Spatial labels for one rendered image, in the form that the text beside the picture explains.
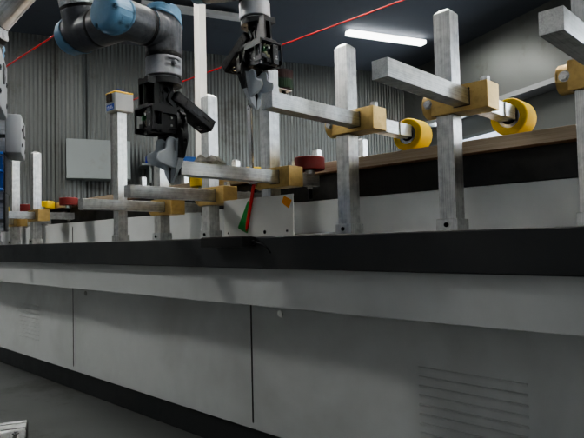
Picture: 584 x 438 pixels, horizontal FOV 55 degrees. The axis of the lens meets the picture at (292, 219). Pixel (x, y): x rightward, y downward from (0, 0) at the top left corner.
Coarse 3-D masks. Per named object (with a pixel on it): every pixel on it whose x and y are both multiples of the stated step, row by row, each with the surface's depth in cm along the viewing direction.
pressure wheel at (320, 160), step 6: (300, 156) 144; (306, 156) 143; (312, 156) 143; (318, 156) 144; (300, 162) 144; (306, 162) 143; (312, 162) 143; (318, 162) 144; (324, 162) 147; (306, 168) 143; (312, 168) 143; (318, 168) 144; (324, 168) 146; (312, 192) 147; (312, 198) 147
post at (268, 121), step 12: (276, 72) 143; (276, 84) 143; (264, 120) 142; (276, 120) 142; (264, 132) 142; (276, 132) 142; (264, 144) 142; (276, 144) 142; (264, 156) 141; (276, 156) 142; (264, 168) 141; (264, 192) 141; (276, 192) 141
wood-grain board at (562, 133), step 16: (560, 128) 110; (464, 144) 124; (480, 144) 121; (496, 144) 119; (512, 144) 116; (528, 144) 114; (544, 144) 114; (368, 160) 142; (384, 160) 139; (400, 160) 135; (416, 160) 133; (64, 208) 271
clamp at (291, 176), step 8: (272, 168) 138; (280, 168) 136; (288, 168) 135; (296, 168) 136; (280, 176) 136; (288, 176) 135; (296, 176) 136; (256, 184) 143; (264, 184) 140; (272, 184) 138; (280, 184) 136; (288, 184) 134; (296, 184) 136
